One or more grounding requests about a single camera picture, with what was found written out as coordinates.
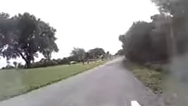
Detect distant row of trees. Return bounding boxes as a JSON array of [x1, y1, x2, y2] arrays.
[[0, 42, 126, 73]]

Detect large broad tree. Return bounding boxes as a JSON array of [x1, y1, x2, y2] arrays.
[[0, 6, 61, 72]]

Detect grey asphalt road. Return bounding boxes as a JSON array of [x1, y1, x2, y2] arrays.
[[0, 52, 166, 106]]

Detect grass verge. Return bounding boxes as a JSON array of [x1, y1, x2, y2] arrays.
[[122, 54, 175, 99]]

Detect green grass field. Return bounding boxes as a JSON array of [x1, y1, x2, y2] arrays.
[[0, 55, 115, 103]]

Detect dense roadside trees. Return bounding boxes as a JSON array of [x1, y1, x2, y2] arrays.
[[115, 0, 188, 69]]

